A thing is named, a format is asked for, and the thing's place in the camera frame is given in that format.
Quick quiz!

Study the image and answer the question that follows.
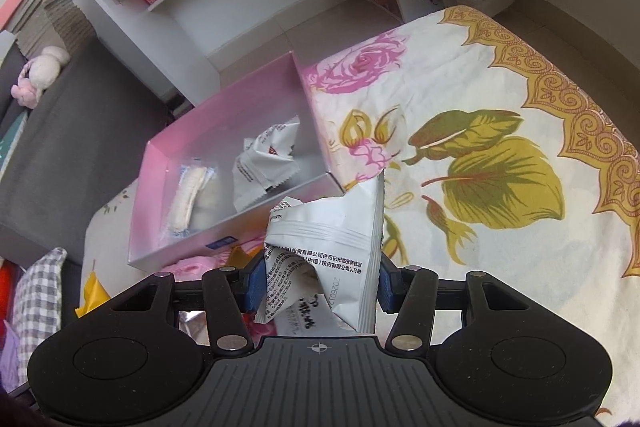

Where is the teal cushion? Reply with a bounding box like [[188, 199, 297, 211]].
[[0, 107, 31, 188]]

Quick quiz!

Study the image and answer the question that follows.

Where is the white snack packet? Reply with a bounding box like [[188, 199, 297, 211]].
[[231, 116, 301, 212], [252, 169, 386, 335]]

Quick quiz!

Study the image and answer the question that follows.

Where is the yellow packet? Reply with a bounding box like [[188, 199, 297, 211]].
[[75, 269, 111, 320]]

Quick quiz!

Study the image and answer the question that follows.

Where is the floral bedsheet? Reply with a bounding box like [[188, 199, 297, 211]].
[[80, 5, 640, 427]]

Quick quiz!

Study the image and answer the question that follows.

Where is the red cloth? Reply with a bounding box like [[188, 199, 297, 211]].
[[0, 257, 23, 323]]

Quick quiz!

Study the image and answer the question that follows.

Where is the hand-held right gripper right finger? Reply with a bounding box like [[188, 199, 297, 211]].
[[377, 252, 536, 353]]

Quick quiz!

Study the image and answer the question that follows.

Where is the purple cloth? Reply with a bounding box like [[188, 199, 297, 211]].
[[0, 322, 26, 393]]

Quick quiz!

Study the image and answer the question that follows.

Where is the stack of books pink top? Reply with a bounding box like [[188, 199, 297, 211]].
[[0, 0, 96, 58]]

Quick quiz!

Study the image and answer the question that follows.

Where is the pink white plush toy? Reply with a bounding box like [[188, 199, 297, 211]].
[[11, 46, 71, 109]]

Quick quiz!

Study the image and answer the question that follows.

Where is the grey sofa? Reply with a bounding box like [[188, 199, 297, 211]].
[[0, 37, 193, 265]]

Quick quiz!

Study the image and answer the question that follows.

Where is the pink box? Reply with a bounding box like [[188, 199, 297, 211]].
[[126, 51, 346, 273]]

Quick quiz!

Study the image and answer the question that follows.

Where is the clear rice cracker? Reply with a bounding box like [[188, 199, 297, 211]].
[[167, 163, 211, 238]]

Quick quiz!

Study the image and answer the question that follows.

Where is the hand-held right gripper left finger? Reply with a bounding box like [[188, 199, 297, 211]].
[[107, 252, 268, 355]]

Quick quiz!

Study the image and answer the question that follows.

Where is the gold foil snack packet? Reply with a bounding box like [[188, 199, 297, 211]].
[[220, 244, 262, 272]]

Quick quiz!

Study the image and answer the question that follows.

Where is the white shelf desk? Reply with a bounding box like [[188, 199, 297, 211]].
[[52, 0, 351, 100]]

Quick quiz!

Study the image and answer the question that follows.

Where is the grey checked pillow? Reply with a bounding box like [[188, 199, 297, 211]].
[[12, 247, 68, 388]]

